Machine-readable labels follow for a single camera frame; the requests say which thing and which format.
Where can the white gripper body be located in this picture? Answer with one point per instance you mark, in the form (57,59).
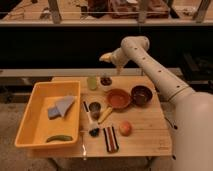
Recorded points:
(118,58)

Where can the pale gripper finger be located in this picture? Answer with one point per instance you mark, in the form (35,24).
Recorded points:
(119,70)
(106,57)

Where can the dark purple grapes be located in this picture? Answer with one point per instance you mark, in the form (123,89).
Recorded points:
(106,81)

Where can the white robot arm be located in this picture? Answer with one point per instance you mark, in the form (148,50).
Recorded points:
(192,144)

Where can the green plastic cup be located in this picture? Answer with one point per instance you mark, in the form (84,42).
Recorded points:
(92,83)

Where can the metal cup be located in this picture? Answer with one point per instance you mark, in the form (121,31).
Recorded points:
(95,108)

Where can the white small bowl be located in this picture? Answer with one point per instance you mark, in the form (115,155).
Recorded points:
(105,88)

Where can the dark brown bowl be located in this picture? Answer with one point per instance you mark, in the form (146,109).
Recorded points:
(141,95)

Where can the orange peach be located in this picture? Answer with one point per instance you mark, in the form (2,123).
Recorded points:
(125,128)

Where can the metal fork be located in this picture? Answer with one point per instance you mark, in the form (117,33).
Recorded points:
(84,153)

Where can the green cucumber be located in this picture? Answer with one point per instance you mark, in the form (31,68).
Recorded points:
(59,138)

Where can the yellow plastic bin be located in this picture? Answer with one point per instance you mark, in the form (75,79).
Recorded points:
(36,127)

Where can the orange pan with yellow handle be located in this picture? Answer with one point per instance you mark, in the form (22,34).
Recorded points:
(116,99)

